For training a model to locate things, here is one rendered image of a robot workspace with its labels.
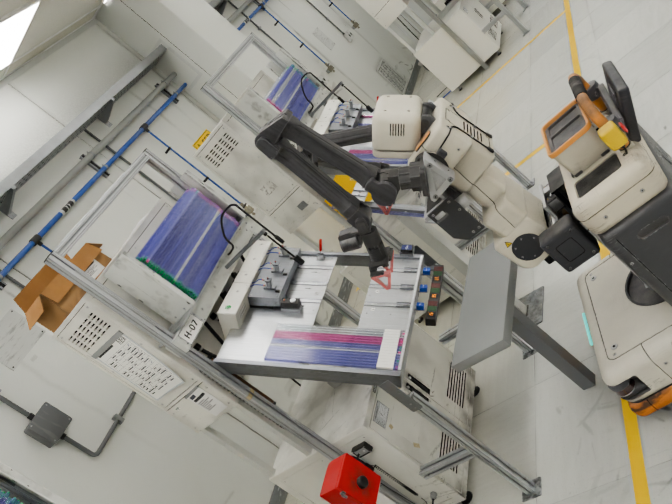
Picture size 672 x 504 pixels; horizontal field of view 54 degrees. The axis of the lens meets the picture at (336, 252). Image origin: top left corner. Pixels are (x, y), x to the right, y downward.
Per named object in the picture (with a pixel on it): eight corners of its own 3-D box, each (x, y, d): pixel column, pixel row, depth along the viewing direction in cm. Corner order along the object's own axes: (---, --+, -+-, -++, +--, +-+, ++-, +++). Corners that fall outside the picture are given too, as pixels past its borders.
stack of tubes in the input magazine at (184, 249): (241, 222, 292) (191, 183, 285) (197, 297, 253) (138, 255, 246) (226, 237, 299) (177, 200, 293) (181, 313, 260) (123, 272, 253)
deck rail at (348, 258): (424, 265, 289) (423, 254, 285) (424, 268, 287) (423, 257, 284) (270, 260, 307) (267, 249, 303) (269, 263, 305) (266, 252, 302)
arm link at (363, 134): (287, 157, 245) (286, 132, 248) (301, 170, 258) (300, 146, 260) (404, 135, 231) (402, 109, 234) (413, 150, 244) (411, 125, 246)
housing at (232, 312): (277, 265, 305) (272, 240, 297) (243, 340, 267) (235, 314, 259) (261, 264, 307) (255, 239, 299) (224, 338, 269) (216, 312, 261)
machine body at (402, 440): (485, 377, 322) (391, 303, 306) (477, 507, 269) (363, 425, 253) (395, 427, 360) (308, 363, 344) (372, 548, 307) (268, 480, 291)
